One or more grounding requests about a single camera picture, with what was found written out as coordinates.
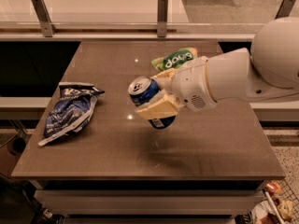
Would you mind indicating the left metal railing bracket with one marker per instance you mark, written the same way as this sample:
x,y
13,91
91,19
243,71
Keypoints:
x,y
47,28

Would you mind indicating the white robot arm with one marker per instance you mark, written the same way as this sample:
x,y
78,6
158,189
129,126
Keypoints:
x,y
267,72

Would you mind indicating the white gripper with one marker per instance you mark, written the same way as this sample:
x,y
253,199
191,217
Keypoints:
x,y
191,84

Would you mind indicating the blue crumpled chip bag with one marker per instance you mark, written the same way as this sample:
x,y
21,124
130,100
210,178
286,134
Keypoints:
x,y
72,112

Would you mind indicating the wire basket with snacks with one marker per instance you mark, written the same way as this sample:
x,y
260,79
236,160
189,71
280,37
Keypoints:
x,y
279,205

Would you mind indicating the grey table drawer front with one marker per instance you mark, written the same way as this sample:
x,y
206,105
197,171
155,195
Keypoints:
x,y
149,202

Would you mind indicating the blue pepsi can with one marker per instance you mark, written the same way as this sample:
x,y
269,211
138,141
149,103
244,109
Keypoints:
x,y
141,90

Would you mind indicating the middle metal railing bracket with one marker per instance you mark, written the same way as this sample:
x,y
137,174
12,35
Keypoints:
x,y
162,15

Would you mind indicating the right metal railing bracket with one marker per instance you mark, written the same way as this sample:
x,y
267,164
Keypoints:
x,y
285,8

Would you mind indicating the metal railing bracket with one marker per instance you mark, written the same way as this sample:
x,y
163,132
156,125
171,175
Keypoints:
x,y
47,28
285,8
162,15

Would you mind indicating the green chip bag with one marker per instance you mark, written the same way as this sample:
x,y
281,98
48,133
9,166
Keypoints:
x,y
175,59

